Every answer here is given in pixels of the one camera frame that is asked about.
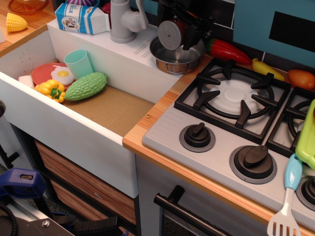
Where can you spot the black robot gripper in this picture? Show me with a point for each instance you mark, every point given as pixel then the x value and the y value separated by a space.
pixel 195 13

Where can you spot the orange beans can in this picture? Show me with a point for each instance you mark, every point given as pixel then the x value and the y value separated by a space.
pixel 171 33

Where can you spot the stainless steel pot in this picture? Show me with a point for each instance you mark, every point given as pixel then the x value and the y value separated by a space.
pixel 176 61

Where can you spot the red toy chili pepper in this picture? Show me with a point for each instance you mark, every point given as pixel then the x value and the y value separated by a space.
pixel 226 51

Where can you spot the grey toy faucet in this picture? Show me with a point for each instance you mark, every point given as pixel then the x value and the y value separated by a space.
pixel 125 23

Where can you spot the dark red toy vegetable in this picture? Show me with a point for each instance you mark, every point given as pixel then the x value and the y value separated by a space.
pixel 107 10

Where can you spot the blue white milk carton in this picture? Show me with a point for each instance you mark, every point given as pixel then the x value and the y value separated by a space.
pixel 82 19

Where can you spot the purple toy vegetable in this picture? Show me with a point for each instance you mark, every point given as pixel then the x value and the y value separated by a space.
pixel 94 3

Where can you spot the mint green plastic cup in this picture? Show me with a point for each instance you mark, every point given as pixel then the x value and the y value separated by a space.
pixel 78 63

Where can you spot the green toy bitter gourd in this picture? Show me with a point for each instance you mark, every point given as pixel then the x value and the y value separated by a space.
pixel 87 86

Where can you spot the left black stove knob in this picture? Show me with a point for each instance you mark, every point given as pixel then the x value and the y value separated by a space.
pixel 197 138

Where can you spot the black stove knob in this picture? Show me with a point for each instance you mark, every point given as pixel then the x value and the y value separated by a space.
pixel 306 192
pixel 253 164
pixel 197 138

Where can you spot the grey toy stovetop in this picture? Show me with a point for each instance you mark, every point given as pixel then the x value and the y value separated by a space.
pixel 164 138

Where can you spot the white toy sink basin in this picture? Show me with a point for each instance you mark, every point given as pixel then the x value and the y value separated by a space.
pixel 88 132

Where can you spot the toy fried egg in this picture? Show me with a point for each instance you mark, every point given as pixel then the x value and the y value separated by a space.
pixel 62 75

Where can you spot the orange toy carrot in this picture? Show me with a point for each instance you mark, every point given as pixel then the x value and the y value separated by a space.
pixel 301 78

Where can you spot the black left burner grate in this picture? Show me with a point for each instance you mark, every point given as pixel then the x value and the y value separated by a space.
pixel 233 98

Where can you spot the black burner grate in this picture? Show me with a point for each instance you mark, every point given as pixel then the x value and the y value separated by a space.
pixel 285 134
pixel 233 98

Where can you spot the yellow toy bell pepper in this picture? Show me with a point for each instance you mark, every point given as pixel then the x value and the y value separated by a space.
pixel 52 89

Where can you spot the red plastic plate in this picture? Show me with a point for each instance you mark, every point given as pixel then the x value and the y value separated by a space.
pixel 43 72

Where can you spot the black right burner grate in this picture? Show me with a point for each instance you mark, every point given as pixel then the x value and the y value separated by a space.
pixel 285 134

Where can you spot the orange transparent bowl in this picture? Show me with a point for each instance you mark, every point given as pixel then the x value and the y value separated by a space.
pixel 27 7

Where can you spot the middle black stove knob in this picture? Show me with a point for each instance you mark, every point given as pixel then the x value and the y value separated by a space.
pixel 253 164

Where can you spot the white toy block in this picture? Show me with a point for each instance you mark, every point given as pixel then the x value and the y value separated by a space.
pixel 26 80

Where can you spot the yellow toy corn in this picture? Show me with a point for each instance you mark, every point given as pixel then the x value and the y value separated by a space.
pixel 15 23

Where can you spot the lime green plastic tray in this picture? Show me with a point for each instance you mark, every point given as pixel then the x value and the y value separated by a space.
pixel 305 149

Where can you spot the right black stove knob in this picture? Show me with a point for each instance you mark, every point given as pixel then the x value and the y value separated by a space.
pixel 306 192

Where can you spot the blue plastic clamp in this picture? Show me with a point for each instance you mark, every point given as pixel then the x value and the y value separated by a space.
pixel 22 184

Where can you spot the blue white toy spatula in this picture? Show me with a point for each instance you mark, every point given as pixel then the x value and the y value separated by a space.
pixel 283 223

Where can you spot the black oven door handle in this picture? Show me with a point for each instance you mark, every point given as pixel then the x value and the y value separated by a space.
pixel 170 204

